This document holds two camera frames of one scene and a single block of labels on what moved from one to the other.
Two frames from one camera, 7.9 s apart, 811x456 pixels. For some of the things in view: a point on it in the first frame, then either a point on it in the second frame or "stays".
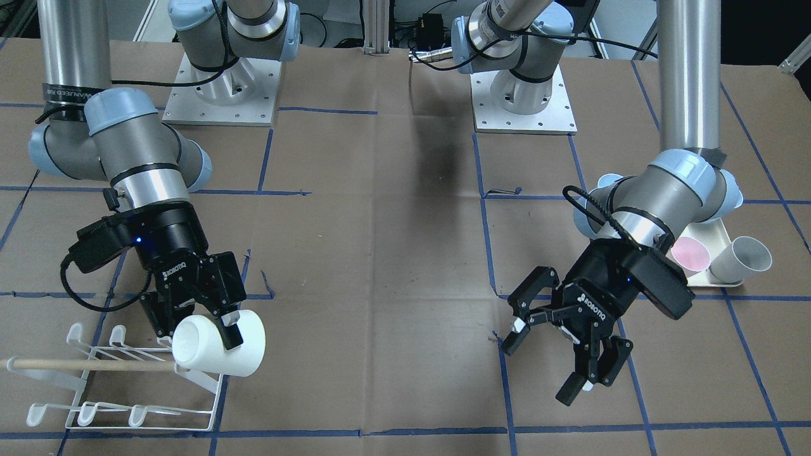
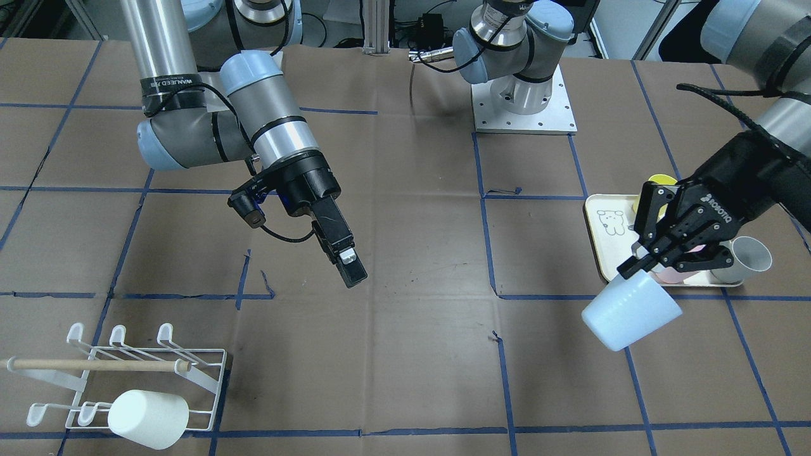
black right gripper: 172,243 to 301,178
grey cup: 742,255 stays
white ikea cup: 197,344 to 154,420
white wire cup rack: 124,387 stays
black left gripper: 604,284 to 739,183
